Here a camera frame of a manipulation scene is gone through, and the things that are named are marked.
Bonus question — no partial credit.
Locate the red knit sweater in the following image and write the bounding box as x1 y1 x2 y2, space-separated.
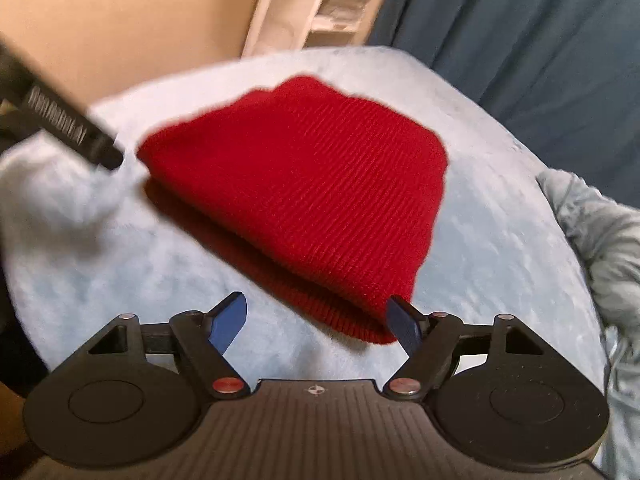
137 76 448 344

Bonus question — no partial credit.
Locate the grey-blue crumpled blanket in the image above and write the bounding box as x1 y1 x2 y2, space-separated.
537 169 639 479

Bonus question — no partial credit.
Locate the white shelf unit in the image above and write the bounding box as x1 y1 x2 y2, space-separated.
242 0 383 58

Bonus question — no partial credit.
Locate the dark blue curtain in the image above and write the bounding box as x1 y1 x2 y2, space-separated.
369 0 639 206

